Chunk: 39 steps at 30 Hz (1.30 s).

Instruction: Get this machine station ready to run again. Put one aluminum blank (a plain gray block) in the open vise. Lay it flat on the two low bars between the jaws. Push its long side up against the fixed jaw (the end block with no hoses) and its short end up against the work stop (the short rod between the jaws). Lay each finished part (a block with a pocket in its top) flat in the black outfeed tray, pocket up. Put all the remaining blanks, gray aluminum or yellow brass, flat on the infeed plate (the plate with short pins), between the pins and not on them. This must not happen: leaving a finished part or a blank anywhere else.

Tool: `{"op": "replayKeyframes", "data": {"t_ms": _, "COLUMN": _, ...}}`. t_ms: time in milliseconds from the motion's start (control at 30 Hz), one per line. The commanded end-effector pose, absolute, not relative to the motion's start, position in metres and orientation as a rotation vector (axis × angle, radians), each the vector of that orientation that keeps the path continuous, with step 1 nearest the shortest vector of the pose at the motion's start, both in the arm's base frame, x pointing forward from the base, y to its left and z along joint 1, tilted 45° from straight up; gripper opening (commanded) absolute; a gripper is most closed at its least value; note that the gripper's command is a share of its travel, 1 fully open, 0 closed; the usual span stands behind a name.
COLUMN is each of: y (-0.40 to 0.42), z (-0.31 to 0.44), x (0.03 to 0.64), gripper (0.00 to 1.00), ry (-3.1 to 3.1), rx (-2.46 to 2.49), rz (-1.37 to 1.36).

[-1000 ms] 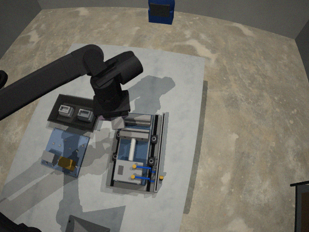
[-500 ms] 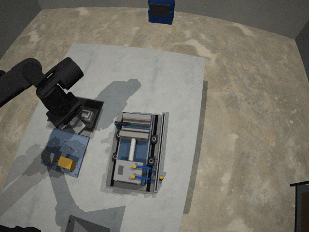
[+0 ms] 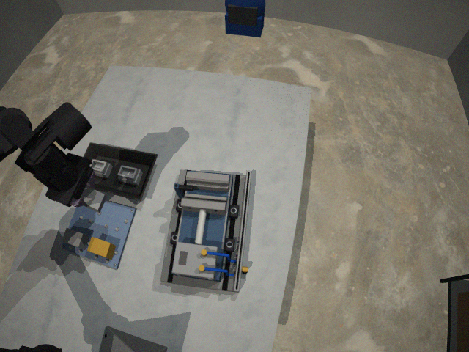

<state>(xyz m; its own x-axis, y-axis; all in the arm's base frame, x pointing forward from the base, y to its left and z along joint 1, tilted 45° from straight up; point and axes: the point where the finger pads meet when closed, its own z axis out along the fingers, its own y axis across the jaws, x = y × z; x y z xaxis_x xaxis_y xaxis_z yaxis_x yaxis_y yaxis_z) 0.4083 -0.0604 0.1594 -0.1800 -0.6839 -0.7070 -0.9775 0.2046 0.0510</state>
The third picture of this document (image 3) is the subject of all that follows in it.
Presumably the yellow rectangular block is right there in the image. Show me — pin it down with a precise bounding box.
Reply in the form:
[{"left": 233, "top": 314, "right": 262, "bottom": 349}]
[{"left": 87, "top": 237, "right": 116, "bottom": 260}]

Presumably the grey flat bar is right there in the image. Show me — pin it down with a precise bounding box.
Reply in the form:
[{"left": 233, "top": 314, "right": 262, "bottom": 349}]
[
  {"left": 186, "top": 182, "right": 229, "bottom": 192},
  {"left": 185, "top": 193, "right": 227, "bottom": 203}
]

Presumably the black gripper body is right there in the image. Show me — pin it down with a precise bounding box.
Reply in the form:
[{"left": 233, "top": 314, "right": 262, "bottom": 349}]
[{"left": 45, "top": 153, "right": 93, "bottom": 207}]

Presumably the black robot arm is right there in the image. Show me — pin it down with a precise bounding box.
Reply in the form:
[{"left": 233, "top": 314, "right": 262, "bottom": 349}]
[{"left": 0, "top": 102, "right": 92, "bottom": 352}]

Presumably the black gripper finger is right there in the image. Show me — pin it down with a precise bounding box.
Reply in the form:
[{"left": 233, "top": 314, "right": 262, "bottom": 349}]
[
  {"left": 70, "top": 198, "right": 88, "bottom": 207},
  {"left": 86, "top": 170, "right": 95, "bottom": 190}
]

